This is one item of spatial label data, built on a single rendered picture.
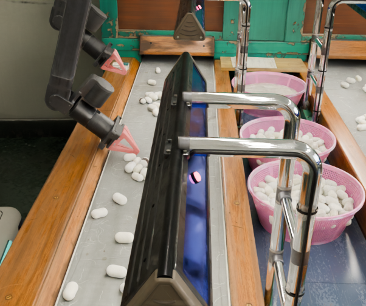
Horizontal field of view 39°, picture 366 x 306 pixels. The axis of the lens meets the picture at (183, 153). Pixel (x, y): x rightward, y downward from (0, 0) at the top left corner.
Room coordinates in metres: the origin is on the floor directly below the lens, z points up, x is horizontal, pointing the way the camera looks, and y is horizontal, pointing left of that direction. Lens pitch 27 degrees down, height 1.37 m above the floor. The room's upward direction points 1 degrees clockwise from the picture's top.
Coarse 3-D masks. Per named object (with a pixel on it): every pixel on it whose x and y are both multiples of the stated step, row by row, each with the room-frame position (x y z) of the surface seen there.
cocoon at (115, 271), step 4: (108, 268) 0.73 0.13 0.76; (112, 268) 0.73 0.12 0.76; (116, 268) 0.73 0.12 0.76; (120, 268) 0.73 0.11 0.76; (124, 268) 0.73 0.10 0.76; (108, 272) 0.73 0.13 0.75; (112, 272) 0.73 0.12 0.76; (116, 272) 0.73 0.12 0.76; (120, 272) 0.73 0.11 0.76; (124, 272) 0.73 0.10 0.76; (112, 276) 0.73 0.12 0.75; (116, 276) 0.73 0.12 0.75; (120, 276) 0.72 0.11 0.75; (124, 276) 0.73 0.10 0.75
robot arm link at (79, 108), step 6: (78, 102) 1.20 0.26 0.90; (84, 102) 1.21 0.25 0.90; (72, 108) 1.20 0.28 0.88; (78, 108) 1.19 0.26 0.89; (84, 108) 1.20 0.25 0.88; (90, 108) 1.20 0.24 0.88; (96, 108) 1.23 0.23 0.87; (72, 114) 1.19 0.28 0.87; (78, 114) 1.19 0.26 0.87; (84, 114) 1.19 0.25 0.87; (90, 114) 1.19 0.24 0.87; (78, 120) 1.19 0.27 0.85; (84, 120) 1.19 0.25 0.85
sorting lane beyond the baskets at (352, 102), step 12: (336, 72) 1.97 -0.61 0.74; (348, 72) 1.98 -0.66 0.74; (360, 72) 1.98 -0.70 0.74; (336, 84) 1.83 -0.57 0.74; (360, 84) 1.83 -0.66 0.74; (336, 96) 1.70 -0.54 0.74; (348, 96) 1.70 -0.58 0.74; (360, 96) 1.71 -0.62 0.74; (336, 108) 1.59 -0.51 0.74; (348, 108) 1.59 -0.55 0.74; (360, 108) 1.59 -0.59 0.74; (348, 120) 1.49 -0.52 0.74; (360, 132) 1.40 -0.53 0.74; (360, 144) 1.31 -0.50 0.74
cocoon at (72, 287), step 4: (68, 284) 0.69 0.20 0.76; (72, 284) 0.69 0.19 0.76; (76, 284) 0.69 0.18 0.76; (68, 288) 0.68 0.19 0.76; (72, 288) 0.68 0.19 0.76; (76, 288) 0.68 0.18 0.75; (64, 292) 0.67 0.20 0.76; (68, 292) 0.67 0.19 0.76; (72, 292) 0.67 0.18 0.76; (76, 292) 0.68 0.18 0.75; (64, 296) 0.67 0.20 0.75; (68, 296) 0.67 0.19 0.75; (72, 296) 0.67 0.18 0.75; (68, 300) 0.67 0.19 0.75
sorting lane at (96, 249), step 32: (160, 64) 2.04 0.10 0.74; (128, 128) 1.40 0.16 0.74; (96, 192) 1.03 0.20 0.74; (128, 192) 1.03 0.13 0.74; (96, 224) 0.90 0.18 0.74; (128, 224) 0.90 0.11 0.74; (224, 224) 0.91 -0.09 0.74; (96, 256) 0.79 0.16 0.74; (128, 256) 0.79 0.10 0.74; (224, 256) 0.80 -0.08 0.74; (64, 288) 0.70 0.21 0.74; (96, 288) 0.70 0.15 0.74; (224, 288) 0.71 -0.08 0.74
